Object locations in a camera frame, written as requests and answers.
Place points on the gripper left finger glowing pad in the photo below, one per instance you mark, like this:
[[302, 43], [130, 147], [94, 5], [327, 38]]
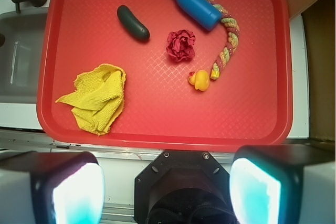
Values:
[[60, 187]]

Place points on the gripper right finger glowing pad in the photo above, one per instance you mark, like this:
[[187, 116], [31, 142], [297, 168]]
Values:
[[291, 183]]

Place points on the yellow rubber duck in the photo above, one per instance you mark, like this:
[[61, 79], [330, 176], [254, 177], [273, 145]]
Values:
[[199, 80]]

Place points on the red plastic tray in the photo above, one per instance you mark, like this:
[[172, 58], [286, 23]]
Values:
[[251, 102]]

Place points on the yellow microfibre cloth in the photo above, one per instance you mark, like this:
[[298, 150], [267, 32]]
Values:
[[98, 98]]

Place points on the grey sink basin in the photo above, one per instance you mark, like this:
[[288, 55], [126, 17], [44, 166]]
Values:
[[21, 54]]

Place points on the crumpled red paper ball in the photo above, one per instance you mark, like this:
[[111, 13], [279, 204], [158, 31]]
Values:
[[180, 45]]

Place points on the dark green cucumber toy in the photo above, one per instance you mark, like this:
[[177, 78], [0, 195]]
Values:
[[132, 24]]

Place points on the blue plastic bottle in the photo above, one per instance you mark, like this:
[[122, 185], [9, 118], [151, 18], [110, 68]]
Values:
[[201, 11]]

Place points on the multicolour braided rope toy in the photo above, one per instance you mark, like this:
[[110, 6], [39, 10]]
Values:
[[232, 28]]

